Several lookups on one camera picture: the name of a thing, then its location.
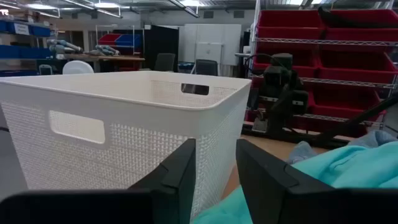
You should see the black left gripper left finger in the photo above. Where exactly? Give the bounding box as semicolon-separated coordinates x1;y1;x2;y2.
0;138;197;224

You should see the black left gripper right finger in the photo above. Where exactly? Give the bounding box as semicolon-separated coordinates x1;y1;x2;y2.
235;138;398;224

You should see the white perforated plastic basket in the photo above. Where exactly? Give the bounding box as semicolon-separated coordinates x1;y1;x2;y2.
0;70;252;218

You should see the turquoise garment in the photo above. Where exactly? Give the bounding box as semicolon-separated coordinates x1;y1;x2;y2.
192;141;398;224

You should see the light blue garment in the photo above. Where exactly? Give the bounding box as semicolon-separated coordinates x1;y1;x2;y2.
287;129;398;165

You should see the dark office chair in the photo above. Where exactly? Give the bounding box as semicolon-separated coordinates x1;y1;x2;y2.
154;52;177;72
194;58;219;77

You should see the wooden workbench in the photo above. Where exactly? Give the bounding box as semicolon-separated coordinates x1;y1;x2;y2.
63;53;146;73

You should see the black cabinet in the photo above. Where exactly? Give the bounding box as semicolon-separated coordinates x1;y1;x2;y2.
143;24;180;72

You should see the white cabinet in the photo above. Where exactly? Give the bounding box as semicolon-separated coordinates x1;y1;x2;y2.
178;24;243;67

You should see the white round chair back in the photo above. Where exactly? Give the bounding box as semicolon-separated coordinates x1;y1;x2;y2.
62;60;95;75

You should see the blue storage bin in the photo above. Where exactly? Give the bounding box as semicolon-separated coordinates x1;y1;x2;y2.
0;45;53;60
29;24;52;38
115;33;143;47
6;21;32;35

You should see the small dark chair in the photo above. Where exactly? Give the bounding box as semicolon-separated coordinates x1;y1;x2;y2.
39;63;53;76

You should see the ceiling light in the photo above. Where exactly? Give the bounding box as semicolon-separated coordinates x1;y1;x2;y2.
24;2;58;11
93;1;122;9

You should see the metal wire shelf rack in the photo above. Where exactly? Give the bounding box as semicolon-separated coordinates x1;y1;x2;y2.
248;0;398;131

